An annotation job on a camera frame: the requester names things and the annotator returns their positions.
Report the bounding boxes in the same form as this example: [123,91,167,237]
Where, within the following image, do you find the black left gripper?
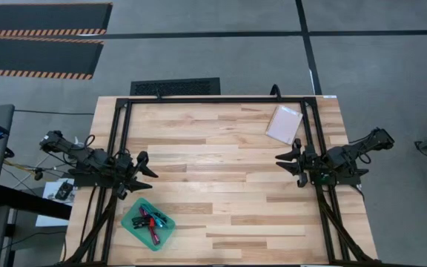
[116,151,159,200]

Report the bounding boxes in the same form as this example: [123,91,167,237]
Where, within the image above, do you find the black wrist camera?
[115,151,135,170]
[326,146,348,166]

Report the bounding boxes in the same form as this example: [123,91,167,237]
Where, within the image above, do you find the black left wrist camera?
[115,151,135,170]

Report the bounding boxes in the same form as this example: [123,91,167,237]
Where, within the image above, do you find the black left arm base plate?
[67,168,125,188]

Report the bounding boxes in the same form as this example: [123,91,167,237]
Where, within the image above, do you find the black hazard-striped floor mat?
[0,36,105,81]
[0,2,113,38]

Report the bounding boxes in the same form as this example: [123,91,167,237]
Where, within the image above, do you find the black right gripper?
[275,138,328,188]

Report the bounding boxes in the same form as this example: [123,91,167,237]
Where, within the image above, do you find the black metal table frame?
[59,94,381,267]

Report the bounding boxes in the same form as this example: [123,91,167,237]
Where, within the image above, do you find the black desk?
[0,184,73,267]

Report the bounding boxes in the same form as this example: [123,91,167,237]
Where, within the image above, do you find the white paper sheet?
[35,177,76,228]

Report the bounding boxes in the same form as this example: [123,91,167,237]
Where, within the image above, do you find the black floor vent grate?
[130,76,222,96]

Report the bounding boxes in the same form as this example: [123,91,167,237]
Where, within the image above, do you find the thin black floor cable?
[13,108,96,116]

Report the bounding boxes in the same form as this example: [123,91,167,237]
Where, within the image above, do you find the green translucent plastic tray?
[119,197,176,252]

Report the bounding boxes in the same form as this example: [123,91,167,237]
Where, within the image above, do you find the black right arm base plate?
[307,166,370,186]

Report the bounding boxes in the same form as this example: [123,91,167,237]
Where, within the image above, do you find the small black device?
[54,180,74,202]

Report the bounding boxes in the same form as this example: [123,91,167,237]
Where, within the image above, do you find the maroon marker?
[138,205,162,246]

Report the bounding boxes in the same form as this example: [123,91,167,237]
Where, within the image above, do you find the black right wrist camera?
[326,146,348,166]

